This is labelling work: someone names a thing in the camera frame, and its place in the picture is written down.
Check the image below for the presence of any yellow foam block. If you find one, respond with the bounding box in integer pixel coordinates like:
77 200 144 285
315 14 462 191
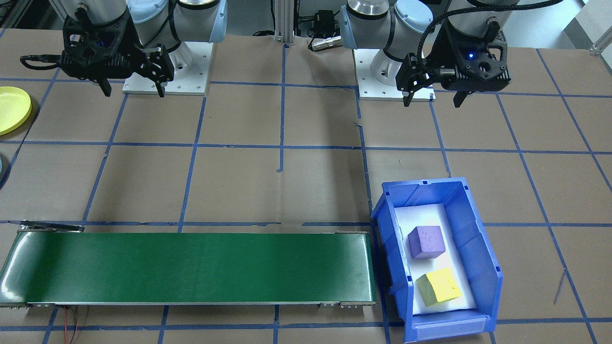
416 268 462 307

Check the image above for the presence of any thin red wire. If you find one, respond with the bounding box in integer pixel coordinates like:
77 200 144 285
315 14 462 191
65 306 80 344

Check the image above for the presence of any yellow plate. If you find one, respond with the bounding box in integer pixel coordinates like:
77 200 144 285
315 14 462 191
0 86 33 136

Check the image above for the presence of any aluminium corner bar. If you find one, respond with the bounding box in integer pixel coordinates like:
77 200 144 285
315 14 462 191
588 29 612 56

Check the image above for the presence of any braided black wrist cable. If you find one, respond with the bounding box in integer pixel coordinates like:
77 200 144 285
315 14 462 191
417 0 565 72

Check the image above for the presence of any green conveyor belt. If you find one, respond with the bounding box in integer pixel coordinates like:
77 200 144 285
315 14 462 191
0 221 377 309

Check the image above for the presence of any white square base plate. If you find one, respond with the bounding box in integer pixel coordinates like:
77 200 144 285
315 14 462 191
353 48 436 102
123 42 213 96

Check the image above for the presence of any blue plastic storage bin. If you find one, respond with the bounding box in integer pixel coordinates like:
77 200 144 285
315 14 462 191
371 177 504 344

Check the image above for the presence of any white foam pad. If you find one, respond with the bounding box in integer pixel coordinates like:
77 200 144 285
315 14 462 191
393 204 477 316

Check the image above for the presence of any silver metal connector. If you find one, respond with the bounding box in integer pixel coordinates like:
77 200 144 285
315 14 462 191
308 37 342 51

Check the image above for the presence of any black power adapter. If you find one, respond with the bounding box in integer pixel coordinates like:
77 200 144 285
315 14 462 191
311 10 336 35

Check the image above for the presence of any purple foam block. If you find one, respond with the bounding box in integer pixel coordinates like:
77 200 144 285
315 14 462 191
407 226 446 260

